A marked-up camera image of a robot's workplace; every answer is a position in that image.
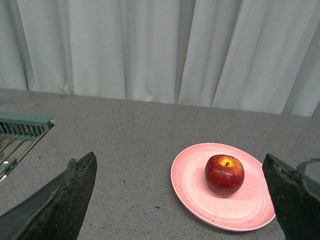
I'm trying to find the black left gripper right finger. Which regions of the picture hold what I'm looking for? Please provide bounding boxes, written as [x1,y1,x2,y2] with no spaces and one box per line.
[262,153,320,240]

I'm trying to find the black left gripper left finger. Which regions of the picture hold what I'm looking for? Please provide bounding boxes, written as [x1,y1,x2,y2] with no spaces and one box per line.
[0,152,97,240]

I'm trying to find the red apple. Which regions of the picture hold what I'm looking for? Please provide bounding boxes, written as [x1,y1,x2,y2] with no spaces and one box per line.
[204,154,245,197]

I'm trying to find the pink plate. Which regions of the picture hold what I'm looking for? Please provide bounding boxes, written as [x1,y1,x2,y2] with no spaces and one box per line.
[170,143,276,232]

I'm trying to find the grey metal rack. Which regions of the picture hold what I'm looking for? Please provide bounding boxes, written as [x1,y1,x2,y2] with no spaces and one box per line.
[0,111,55,181]

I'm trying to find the white curtain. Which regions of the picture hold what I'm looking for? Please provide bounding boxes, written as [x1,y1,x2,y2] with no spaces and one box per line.
[0,0,320,117]

